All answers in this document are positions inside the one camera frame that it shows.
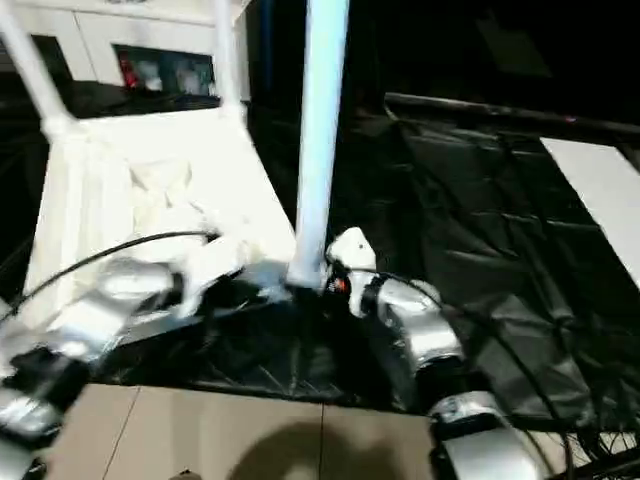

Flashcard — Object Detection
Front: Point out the white plastic table top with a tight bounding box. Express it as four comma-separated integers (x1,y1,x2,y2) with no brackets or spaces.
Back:
22,107,302,351

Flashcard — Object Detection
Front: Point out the black mat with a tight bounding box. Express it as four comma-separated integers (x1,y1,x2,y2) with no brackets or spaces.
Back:
0,74,640,431

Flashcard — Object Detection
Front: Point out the black flat screen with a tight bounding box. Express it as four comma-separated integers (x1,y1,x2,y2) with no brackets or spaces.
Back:
384,92,640,137

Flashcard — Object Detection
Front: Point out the black panel with blue edge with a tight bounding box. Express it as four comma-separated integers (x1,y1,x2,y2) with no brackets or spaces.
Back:
247,0,282,102

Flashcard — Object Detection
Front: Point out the white flat board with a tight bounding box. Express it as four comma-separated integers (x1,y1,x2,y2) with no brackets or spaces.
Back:
539,135,640,292

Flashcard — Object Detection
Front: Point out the white glass-door cabinet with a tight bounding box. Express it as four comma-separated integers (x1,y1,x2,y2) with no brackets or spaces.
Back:
0,0,252,100

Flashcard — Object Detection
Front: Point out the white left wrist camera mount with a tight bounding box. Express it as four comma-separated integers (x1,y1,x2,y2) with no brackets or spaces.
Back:
177,232,252,317

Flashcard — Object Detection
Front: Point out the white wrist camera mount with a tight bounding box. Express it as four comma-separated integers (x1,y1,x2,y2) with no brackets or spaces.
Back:
177,232,252,317
325,226,387,320

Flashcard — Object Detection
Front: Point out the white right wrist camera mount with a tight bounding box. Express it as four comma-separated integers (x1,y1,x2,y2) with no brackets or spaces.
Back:
325,226,387,320

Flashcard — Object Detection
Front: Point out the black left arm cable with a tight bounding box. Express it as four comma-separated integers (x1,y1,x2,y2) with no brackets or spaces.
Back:
0,229,222,312

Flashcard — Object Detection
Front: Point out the black floor equipment with cables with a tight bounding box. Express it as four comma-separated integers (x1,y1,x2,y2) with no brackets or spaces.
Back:
564,424,640,480

